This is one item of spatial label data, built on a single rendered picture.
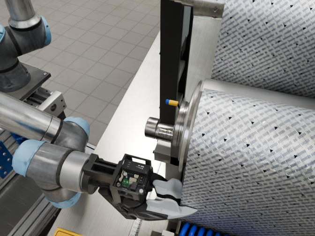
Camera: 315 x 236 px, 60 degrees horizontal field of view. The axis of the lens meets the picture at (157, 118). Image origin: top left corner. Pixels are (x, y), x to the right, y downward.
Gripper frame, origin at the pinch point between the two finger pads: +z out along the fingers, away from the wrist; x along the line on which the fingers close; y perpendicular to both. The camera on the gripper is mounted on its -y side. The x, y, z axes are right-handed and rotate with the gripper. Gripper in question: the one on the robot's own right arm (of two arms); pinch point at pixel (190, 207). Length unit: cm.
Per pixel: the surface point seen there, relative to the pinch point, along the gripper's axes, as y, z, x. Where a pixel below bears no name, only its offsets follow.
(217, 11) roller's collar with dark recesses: 23.9, -3.2, 27.9
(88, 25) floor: -109, -152, 217
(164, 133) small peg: 14.4, -6.6, 4.5
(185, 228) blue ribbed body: -4.9, -0.1, -2.3
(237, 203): 7.0, 7.2, -0.3
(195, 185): 9.4, -0.1, -0.3
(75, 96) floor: -109, -112, 114
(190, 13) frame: 13, -12, 47
